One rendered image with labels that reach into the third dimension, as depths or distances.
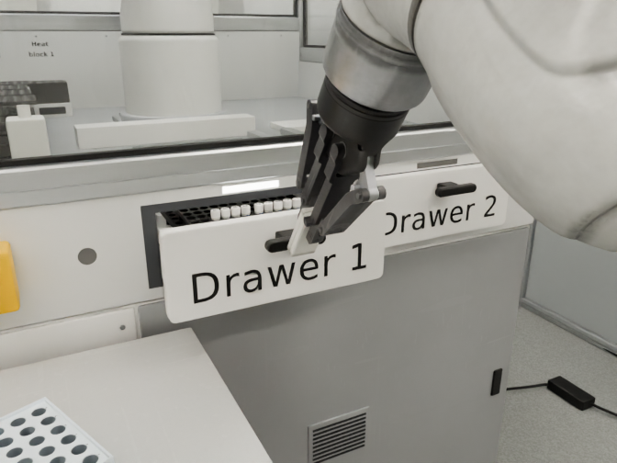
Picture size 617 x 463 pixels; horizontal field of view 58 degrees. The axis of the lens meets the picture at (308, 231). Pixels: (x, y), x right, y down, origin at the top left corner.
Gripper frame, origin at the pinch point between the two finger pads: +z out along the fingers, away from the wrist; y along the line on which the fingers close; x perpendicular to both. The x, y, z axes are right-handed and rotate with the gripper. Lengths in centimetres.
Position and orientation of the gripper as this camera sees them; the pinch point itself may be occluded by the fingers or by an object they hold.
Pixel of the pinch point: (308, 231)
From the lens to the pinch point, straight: 60.5
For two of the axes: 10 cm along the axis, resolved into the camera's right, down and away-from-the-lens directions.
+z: -2.5, 6.0, 7.6
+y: -3.7, -7.8, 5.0
